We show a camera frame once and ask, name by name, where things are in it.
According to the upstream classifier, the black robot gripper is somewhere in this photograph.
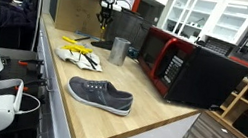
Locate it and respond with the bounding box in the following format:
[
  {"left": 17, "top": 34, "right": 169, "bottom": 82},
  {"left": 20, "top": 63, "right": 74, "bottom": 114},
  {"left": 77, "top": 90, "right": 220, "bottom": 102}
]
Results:
[{"left": 94, "top": 0, "right": 117, "bottom": 28}]

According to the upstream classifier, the thin yellow T-handle hex key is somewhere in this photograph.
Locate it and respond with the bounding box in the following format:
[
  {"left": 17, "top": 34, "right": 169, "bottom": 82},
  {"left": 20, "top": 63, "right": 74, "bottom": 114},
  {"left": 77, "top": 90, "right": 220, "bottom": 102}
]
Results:
[{"left": 98, "top": 23, "right": 106, "bottom": 42}]

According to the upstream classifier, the red upright object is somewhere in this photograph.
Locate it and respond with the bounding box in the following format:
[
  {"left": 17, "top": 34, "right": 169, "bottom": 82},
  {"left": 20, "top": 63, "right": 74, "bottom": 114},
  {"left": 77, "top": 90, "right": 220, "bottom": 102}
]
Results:
[{"left": 131, "top": 0, "right": 143, "bottom": 14}]

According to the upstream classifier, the dark grey mesh panel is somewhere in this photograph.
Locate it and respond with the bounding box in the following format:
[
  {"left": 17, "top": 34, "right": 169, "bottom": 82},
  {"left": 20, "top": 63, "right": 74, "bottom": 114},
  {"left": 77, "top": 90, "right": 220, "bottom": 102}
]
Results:
[{"left": 103, "top": 5, "right": 156, "bottom": 53}]

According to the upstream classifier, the black wedge hex key stand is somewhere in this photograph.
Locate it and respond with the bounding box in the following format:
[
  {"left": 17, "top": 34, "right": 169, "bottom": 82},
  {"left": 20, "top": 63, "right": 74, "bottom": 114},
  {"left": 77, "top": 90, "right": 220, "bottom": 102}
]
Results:
[{"left": 89, "top": 37, "right": 115, "bottom": 52}]

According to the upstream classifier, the large cardboard box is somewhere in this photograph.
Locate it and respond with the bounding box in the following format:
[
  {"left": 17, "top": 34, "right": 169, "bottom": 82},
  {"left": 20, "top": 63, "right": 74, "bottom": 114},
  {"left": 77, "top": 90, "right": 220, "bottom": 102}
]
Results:
[{"left": 43, "top": 0, "right": 113, "bottom": 41}]

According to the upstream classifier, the aluminium hollow cylinder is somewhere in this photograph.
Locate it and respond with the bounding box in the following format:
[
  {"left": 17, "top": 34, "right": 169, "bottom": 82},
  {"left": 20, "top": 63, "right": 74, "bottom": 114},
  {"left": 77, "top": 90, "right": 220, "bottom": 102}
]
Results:
[{"left": 108, "top": 36, "right": 133, "bottom": 69}]

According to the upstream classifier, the grey crumpled cloth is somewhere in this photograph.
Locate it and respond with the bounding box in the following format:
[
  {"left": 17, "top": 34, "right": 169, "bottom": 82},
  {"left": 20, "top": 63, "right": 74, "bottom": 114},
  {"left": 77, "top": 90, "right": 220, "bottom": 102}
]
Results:
[{"left": 52, "top": 44, "right": 106, "bottom": 74}]

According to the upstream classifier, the grey canvas sneaker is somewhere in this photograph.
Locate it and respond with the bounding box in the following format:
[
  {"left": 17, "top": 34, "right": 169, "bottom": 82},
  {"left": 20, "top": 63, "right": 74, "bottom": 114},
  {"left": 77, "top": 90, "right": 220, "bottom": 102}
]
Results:
[{"left": 63, "top": 73, "right": 136, "bottom": 119}]

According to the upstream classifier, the white glass-door cabinet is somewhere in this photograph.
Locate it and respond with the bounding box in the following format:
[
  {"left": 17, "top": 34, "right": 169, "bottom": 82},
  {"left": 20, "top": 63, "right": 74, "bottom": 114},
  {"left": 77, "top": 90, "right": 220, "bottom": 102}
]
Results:
[{"left": 161, "top": 0, "right": 248, "bottom": 49}]

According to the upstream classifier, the black perforated mounting platform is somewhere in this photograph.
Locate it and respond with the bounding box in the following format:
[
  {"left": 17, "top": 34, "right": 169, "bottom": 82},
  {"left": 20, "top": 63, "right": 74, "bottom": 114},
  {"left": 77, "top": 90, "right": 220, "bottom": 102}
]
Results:
[{"left": 0, "top": 53, "right": 54, "bottom": 102}]

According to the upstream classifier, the red and black microwave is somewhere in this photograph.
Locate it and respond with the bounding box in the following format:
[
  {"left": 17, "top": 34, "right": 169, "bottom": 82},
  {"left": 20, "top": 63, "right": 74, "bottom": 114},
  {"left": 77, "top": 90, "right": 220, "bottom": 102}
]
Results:
[{"left": 131, "top": 24, "right": 248, "bottom": 117}]

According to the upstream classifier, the black grid crate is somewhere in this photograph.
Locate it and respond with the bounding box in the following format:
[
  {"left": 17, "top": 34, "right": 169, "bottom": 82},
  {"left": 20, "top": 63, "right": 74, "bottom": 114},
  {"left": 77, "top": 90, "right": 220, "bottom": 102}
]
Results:
[{"left": 202, "top": 36, "right": 235, "bottom": 59}]

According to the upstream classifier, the blue cable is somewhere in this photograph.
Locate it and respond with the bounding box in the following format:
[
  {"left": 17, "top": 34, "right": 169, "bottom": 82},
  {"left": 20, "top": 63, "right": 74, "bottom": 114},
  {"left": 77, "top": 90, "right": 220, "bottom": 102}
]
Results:
[{"left": 74, "top": 29, "right": 103, "bottom": 42}]

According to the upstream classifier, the large yellow T-handle hex key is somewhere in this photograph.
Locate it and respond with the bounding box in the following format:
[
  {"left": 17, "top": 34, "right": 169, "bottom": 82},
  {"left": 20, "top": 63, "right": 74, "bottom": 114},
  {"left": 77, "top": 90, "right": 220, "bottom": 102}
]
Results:
[{"left": 61, "top": 30, "right": 92, "bottom": 47}]

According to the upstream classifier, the teal cable bundle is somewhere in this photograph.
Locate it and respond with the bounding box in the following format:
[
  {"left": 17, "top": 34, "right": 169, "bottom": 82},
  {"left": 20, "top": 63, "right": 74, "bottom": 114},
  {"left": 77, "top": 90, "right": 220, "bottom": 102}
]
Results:
[{"left": 127, "top": 46, "right": 141, "bottom": 60}]

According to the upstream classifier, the orange-handled black clamp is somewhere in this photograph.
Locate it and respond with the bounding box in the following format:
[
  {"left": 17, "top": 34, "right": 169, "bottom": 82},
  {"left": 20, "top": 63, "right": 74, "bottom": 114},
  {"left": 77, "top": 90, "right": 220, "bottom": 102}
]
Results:
[
  {"left": 13, "top": 73, "right": 50, "bottom": 98},
  {"left": 16, "top": 55, "right": 45, "bottom": 70}
]

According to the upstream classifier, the white cable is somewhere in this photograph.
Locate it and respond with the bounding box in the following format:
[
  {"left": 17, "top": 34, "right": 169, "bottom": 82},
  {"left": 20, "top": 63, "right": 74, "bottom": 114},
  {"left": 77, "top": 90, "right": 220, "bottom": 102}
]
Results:
[{"left": 14, "top": 91, "right": 43, "bottom": 120}]

